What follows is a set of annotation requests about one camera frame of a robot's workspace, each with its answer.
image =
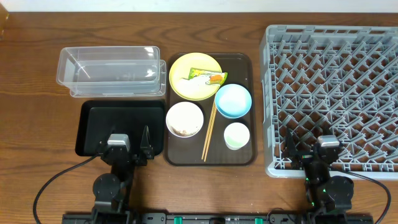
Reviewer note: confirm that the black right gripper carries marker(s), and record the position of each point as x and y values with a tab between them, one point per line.
303	158

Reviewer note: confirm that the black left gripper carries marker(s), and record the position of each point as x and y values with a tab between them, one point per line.
130	154

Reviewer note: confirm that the white pink bowl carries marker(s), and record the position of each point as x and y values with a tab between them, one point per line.
184	119

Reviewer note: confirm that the small white cup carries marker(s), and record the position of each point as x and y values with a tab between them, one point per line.
236	135

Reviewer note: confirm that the light blue bowl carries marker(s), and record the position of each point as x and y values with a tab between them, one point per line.
233	101

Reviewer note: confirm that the wooden chopstick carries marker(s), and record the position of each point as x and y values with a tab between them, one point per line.
208	133
211	137

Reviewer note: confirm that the green orange snack wrapper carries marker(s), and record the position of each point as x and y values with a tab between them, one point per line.
207	77

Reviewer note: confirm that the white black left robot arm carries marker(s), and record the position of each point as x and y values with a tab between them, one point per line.
112	190

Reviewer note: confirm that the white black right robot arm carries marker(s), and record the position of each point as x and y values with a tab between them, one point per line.
329	195

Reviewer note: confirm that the black waste tray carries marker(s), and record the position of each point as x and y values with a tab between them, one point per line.
127	117

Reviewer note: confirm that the grey dishwasher rack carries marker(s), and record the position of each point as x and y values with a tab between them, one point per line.
341	78

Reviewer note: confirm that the clear plastic waste bin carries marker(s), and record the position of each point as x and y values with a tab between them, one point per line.
112	71

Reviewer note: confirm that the yellow plate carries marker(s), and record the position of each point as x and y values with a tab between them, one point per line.
189	90

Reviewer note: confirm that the dark brown serving tray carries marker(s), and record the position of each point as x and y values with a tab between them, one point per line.
188	151

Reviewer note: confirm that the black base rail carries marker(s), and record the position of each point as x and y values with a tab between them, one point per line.
161	218

